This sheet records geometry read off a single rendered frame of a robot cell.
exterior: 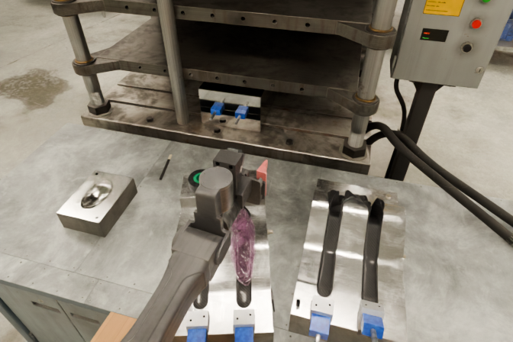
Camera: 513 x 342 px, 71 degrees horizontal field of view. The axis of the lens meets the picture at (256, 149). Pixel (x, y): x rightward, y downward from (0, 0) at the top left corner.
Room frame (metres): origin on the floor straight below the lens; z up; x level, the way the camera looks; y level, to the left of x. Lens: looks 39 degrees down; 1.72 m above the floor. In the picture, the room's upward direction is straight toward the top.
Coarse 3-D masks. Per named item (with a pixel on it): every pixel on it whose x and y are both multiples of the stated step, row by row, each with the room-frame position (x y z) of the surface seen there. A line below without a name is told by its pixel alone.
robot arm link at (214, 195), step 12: (216, 168) 0.46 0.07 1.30; (204, 180) 0.43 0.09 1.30; (216, 180) 0.43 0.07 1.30; (228, 180) 0.43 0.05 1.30; (204, 192) 0.40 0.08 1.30; (216, 192) 0.40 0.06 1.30; (228, 192) 0.42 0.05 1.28; (204, 204) 0.40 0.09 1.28; (216, 204) 0.39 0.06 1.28; (228, 204) 0.42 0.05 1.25; (204, 216) 0.40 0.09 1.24; (216, 216) 0.39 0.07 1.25; (180, 228) 0.39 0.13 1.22; (204, 228) 0.40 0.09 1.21; (216, 228) 0.39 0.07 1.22; (228, 240) 0.38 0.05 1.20; (216, 252) 0.35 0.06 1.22; (216, 264) 0.34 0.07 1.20
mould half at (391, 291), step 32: (320, 192) 0.75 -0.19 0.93; (352, 192) 0.82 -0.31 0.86; (384, 192) 0.82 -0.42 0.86; (320, 224) 0.65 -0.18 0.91; (352, 224) 0.64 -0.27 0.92; (384, 224) 0.64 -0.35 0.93; (320, 256) 0.56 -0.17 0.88; (352, 256) 0.56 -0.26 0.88; (384, 256) 0.56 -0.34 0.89; (352, 288) 0.47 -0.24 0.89; (384, 288) 0.47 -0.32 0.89; (352, 320) 0.39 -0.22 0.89; (384, 320) 0.39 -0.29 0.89
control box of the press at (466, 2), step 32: (416, 0) 1.19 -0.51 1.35; (448, 0) 1.16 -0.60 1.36; (480, 0) 1.14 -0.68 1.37; (512, 0) 1.12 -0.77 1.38; (416, 32) 1.18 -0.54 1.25; (448, 32) 1.16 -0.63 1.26; (480, 32) 1.13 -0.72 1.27; (416, 64) 1.17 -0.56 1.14; (448, 64) 1.15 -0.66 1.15; (480, 64) 1.12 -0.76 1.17; (416, 96) 1.22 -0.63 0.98; (416, 128) 1.20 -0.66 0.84
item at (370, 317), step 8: (360, 304) 0.41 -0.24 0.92; (368, 304) 0.41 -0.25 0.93; (376, 304) 0.41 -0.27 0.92; (360, 312) 0.39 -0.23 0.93; (368, 312) 0.39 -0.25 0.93; (376, 312) 0.39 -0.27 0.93; (384, 312) 0.39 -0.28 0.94; (360, 320) 0.38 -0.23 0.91; (368, 320) 0.37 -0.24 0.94; (376, 320) 0.37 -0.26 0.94; (360, 328) 0.37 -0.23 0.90; (368, 328) 0.35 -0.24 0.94; (376, 328) 0.35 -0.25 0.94; (384, 328) 0.35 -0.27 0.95; (376, 336) 0.33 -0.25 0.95
